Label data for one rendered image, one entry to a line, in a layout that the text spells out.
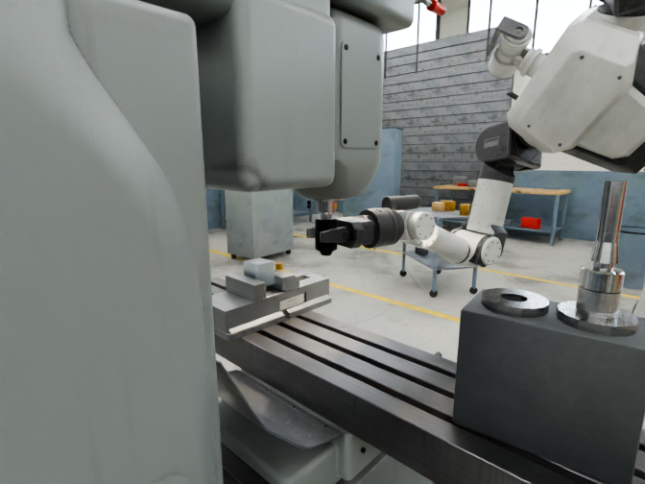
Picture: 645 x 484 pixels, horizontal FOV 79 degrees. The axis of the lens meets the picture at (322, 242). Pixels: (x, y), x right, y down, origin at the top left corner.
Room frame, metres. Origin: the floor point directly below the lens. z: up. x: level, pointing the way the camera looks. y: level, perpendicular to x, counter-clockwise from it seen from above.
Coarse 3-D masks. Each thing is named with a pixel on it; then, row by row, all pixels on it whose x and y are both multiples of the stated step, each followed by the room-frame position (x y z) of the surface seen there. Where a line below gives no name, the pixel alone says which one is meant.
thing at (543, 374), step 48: (480, 336) 0.52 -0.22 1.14; (528, 336) 0.48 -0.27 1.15; (576, 336) 0.45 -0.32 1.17; (624, 336) 0.45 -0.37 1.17; (480, 384) 0.51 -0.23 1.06; (528, 384) 0.48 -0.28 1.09; (576, 384) 0.45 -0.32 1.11; (624, 384) 0.42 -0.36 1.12; (480, 432) 0.51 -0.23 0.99; (528, 432) 0.48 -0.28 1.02; (576, 432) 0.44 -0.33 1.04; (624, 432) 0.42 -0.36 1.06; (624, 480) 0.41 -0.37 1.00
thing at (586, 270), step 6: (588, 264) 0.51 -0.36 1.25; (582, 270) 0.50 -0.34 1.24; (588, 270) 0.48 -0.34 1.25; (594, 270) 0.48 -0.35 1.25; (600, 270) 0.48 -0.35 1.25; (612, 270) 0.48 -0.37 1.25; (618, 270) 0.48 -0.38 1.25; (588, 276) 0.48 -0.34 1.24; (594, 276) 0.48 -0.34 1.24; (600, 276) 0.47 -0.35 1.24; (606, 276) 0.47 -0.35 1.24; (612, 276) 0.47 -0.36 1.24; (618, 276) 0.47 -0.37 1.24; (624, 276) 0.47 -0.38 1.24
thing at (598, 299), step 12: (588, 288) 0.48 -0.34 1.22; (600, 288) 0.47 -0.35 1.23; (612, 288) 0.47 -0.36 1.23; (576, 300) 0.50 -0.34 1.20; (588, 300) 0.48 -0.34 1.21; (600, 300) 0.47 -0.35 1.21; (612, 300) 0.47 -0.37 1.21; (588, 312) 0.48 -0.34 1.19; (600, 312) 0.47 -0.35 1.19; (612, 312) 0.47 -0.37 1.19
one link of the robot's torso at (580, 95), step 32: (576, 32) 0.83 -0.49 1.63; (608, 32) 0.80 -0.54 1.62; (640, 32) 0.80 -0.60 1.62; (544, 64) 0.89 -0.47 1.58; (576, 64) 0.83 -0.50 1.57; (608, 64) 0.79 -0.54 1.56; (640, 64) 0.79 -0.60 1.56; (512, 96) 1.12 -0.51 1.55; (544, 96) 0.88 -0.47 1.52; (576, 96) 0.84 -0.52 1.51; (608, 96) 0.81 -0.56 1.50; (640, 96) 0.79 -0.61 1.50; (512, 128) 0.98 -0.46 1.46; (544, 128) 0.90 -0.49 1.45; (576, 128) 0.86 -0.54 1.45; (608, 128) 0.83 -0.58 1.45; (640, 128) 0.80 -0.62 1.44; (608, 160) 0.86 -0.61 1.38; (640, 160) 0.84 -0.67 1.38
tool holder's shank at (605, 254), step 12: (612, 192) 0.48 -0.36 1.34; (624, 192) 0.48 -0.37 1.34; (612, 204) 0.48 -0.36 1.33; (624, 204) 0.48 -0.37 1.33; (600, 216) 0.49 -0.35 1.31; (612, 216) 0.48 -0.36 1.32; (600, 228) 0.49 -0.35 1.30; (612, 228) 0.48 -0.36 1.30; (600, 240) 0.49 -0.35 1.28; (612, 240) 0.48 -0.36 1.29; (600, 252) 0.48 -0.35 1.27; (612, 252) 0.48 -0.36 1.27; (600, 264) 0.48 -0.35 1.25; (612, 264) 0.48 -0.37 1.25
